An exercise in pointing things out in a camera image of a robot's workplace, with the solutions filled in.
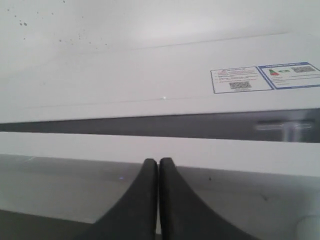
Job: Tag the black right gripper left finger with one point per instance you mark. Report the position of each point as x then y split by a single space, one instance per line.
134 216

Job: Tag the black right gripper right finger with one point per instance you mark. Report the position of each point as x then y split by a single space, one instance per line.
184 215

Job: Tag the white Midea microwave body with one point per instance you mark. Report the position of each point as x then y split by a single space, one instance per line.
165 91

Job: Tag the warning label sticker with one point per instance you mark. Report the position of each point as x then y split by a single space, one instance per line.
265 78

